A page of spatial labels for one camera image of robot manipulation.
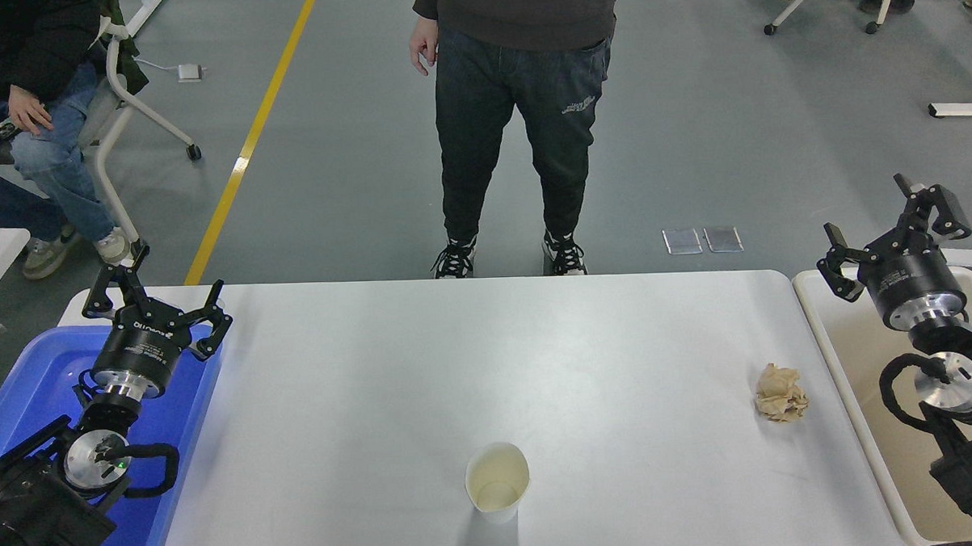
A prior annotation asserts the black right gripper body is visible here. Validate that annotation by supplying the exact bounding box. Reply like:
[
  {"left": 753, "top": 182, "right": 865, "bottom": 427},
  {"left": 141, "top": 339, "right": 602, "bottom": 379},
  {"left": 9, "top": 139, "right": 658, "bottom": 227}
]
[{"left": 855, "top": 230, "right": 970, "bottom": 330}]

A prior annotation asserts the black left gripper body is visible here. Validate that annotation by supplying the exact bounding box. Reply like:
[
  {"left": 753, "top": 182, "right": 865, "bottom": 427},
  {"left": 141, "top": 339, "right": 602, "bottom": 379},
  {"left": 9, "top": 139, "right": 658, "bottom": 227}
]
[{"left": 90, "top": 298, "right": 194, "bottom": 384}]

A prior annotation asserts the tan paper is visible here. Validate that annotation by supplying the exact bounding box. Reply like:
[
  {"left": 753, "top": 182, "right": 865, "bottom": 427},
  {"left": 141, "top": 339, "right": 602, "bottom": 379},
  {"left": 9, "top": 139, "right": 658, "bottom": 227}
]
[{"left": 753, "top": 363, "right": 810, "bottom": 424}]

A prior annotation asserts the white paper cup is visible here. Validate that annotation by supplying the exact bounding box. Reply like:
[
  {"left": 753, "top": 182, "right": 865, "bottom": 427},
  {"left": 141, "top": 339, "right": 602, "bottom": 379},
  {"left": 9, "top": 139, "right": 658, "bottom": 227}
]
[{"left": 464, "top": 441, "right": 532, "bottom": 526}]

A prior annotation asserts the person's hand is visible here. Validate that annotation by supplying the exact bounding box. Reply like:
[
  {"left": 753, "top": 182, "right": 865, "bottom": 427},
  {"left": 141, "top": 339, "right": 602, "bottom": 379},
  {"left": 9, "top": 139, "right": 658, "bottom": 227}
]
[{"left": 6, "top": 84, "right": 55, "bottom": 137}]

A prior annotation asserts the person's right hand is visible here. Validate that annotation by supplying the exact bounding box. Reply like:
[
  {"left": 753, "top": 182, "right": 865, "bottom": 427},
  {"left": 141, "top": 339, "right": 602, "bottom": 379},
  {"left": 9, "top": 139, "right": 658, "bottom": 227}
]
[{"left": 408, "top": 18, "right": 441, "bottom": 77}]

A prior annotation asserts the blue plastic tray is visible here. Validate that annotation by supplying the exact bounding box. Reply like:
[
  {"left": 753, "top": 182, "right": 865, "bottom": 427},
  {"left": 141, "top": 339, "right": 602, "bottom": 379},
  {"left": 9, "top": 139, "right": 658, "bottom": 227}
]
[{"left": 0, "top": 320, "right": 231, "bottom": 546}]

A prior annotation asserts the large pale bin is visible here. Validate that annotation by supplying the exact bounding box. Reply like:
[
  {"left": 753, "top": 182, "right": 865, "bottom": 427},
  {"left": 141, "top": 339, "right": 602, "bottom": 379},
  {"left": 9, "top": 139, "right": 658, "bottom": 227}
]
[{"left": 792, "top": 264, "right": 972, "bottom": 546}]

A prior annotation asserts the silver floor plate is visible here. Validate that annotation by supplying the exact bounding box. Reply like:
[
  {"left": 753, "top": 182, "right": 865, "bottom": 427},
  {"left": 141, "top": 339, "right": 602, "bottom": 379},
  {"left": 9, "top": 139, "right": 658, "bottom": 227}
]
[
  {"left": 663, "top": 228, "right": 703, "bottom": 256},
  {"left": 704, "top": 225, "right": 744, "bottom": 254}
]

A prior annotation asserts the dark green jacket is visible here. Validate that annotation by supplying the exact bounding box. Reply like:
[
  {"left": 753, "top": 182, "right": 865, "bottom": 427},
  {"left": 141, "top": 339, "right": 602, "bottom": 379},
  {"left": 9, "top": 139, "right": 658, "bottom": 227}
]
[{"left": 92, "top": 0, "right": 151, "bottom": 98}]

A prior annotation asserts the white table leg frame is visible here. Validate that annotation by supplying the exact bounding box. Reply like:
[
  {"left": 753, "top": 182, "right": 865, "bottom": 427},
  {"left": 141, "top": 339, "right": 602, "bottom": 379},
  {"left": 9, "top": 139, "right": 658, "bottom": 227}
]
[{"left": 123, "top": 0, "right": 170, "bottom": 37}]

